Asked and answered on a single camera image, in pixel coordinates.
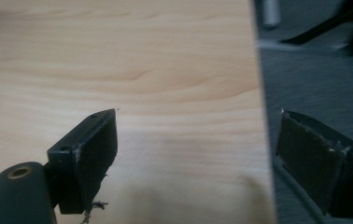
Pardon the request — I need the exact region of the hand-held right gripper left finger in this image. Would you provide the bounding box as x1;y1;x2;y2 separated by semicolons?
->
47;108;119;216

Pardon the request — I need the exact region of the grey cable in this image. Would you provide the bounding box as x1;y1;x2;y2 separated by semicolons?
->
273;155;328;224

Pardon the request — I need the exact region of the white metal stand leg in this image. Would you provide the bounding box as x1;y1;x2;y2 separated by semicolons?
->
261;0;282;30

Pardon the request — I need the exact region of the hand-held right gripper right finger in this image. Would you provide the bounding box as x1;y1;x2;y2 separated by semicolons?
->
275;109;353;219

